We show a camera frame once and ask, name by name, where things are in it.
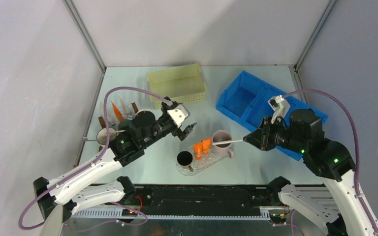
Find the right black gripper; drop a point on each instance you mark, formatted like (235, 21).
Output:
(260, 137)

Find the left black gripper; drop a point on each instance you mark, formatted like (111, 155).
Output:
(180, 133)

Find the orange toothpaste tube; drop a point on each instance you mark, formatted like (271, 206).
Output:
(117, 112)
(206, 145)
(197, 150)

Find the brown mug black inside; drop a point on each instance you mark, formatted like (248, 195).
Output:
(185, 159)

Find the clear textured plastic box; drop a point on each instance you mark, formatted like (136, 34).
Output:
(203, 156)

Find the pink mug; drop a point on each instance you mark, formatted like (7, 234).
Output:
(222, 149)

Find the white toothpaste tube black cap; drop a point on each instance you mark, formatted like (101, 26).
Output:
(126, 108)

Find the clear container with brown lid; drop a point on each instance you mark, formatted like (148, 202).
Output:
(112, 120)

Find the white ribbed mug black rim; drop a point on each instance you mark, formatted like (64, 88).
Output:
(102, 136)

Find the light blue mug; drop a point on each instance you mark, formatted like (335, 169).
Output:
(144, 110)

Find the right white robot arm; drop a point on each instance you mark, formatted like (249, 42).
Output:
(330, 161)

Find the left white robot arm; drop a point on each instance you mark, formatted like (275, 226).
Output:
(75, 190)

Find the clear textured oval tray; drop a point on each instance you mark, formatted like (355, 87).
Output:
(210, 160)

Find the yellow perforated plastic basket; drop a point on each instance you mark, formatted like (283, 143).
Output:
(182, 84)

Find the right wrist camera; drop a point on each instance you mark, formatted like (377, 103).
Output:
(280, 107)

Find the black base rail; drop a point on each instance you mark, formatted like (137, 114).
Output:
(206, 200)

